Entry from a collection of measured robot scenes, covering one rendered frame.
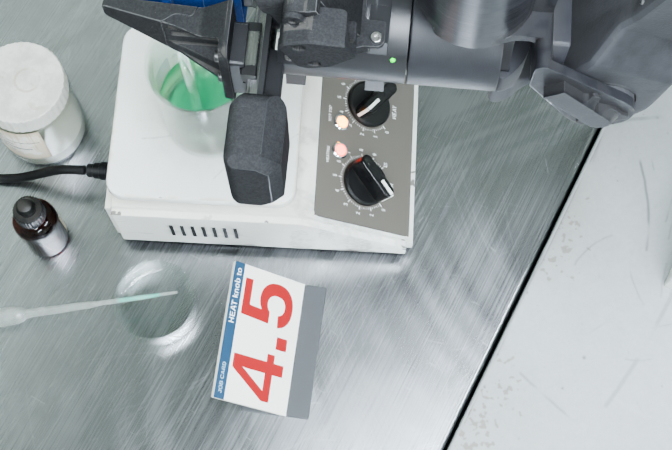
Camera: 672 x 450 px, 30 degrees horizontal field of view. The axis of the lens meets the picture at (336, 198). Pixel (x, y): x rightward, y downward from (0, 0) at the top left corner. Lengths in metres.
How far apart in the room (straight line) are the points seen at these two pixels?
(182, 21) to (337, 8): 0.10
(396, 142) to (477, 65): 0.24
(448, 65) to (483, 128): 0.28
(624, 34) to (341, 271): 0.33
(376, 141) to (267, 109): 0.26
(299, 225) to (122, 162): 0.12
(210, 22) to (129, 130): 0.20
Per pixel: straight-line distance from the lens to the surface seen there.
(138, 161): 0.80
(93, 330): 0.86
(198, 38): 0.65
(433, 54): 0.62
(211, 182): 0.79
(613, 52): 0.60
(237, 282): 0.82
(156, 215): 0.81
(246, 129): 0.59
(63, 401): 0.86
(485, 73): 0.62
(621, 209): 0.89
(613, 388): 0.86
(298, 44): 0.56
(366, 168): 0.81
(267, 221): 0.80
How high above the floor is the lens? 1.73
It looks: 71 degrees down
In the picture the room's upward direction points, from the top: straight up
